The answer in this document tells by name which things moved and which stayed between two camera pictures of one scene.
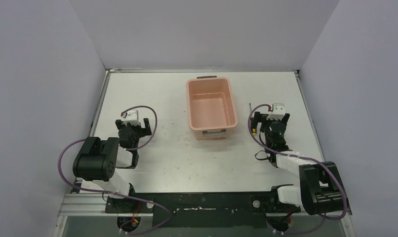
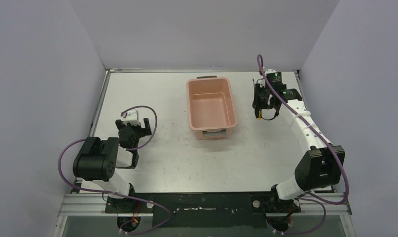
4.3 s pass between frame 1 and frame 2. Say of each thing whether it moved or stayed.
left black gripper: stayed
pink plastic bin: stayed
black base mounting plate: stayed
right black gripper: moved
